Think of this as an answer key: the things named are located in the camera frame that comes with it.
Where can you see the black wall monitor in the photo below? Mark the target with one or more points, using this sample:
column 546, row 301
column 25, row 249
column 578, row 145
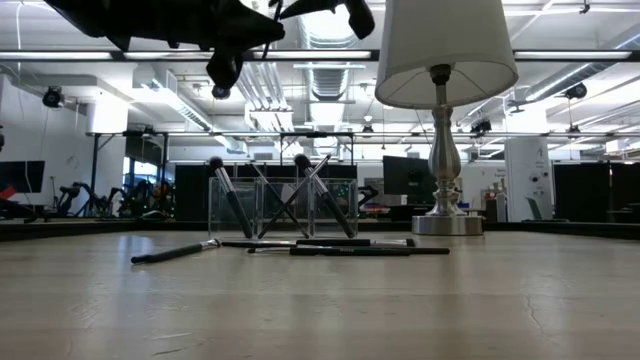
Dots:
column 20, row 176

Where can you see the round-head black makeup brush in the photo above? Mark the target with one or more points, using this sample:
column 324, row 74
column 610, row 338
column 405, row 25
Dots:
column 335, row 210

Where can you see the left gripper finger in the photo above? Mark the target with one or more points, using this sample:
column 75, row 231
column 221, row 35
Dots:
column 224, row 67

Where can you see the white pillar cabinet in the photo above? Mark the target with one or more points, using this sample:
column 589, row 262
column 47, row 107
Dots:
column 527, row 175

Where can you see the ceiling air vent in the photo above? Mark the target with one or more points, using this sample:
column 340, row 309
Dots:
column 328, row 84

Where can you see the black aluminium rig frame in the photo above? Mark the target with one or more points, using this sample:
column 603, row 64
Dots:
column 550, row 229

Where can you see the black desktop monitor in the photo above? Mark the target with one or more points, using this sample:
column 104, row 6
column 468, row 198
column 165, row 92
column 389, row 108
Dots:
column 407, row 175

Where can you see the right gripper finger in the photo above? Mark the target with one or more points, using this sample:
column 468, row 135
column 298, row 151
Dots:
column 361, row 20
column 320, row 6

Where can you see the black ceiling camera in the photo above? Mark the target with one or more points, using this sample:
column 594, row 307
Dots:
column 53, row 97
column 221, row 93
column 481, row 126
column 576, row 91

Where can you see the black background robot arms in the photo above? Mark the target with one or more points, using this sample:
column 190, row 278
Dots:
column 95, row 202

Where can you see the clear acrylic brush organizer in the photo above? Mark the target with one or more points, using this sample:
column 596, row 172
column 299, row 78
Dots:
column 345, row 192

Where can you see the flat-head black makeup brush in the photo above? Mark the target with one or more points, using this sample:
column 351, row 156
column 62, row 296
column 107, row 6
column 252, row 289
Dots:
column 265, row 181

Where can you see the silver table lamp white shade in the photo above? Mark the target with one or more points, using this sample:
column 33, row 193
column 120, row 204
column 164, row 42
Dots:
column 445, row 60

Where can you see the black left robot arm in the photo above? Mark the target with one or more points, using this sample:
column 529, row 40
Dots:
column 125, row 17

